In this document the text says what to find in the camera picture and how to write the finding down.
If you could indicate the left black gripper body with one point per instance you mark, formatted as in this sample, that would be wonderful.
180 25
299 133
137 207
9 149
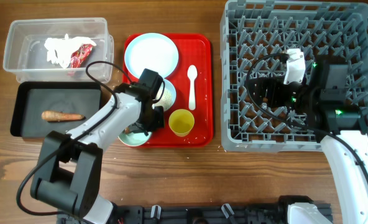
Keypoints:
154 120

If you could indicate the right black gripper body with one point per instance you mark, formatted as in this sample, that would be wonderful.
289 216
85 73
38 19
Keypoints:
291 94

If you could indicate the green bowl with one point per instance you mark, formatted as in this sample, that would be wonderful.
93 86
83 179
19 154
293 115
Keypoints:
135 138

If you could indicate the blue bowl with rice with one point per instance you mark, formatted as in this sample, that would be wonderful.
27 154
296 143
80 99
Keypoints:
167 94

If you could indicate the yellow plastic cup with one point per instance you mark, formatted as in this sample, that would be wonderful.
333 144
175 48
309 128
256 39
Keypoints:
181 122

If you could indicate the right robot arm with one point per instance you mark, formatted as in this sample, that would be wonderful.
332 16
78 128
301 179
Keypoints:
339 127

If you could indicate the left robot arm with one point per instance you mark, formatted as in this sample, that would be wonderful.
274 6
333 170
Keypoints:
68 170

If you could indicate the grey dishwasher rack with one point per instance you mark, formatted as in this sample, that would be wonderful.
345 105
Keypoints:
251 32

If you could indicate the black waste tray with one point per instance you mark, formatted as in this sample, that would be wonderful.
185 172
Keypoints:
33 98

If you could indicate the red plastic tray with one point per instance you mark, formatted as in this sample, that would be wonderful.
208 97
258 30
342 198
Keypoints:
193 49

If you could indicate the white plastic spoon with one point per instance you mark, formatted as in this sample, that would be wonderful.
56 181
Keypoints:
192 75

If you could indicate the large light blue plate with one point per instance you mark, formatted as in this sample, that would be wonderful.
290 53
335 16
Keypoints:
151 51

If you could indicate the red snack wrapper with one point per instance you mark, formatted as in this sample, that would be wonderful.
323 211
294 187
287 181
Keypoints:
80 56

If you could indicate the carrot piece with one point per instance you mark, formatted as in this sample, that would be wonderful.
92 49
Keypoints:
55 116

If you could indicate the clear plastic bin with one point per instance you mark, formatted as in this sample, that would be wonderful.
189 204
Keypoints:
26 56

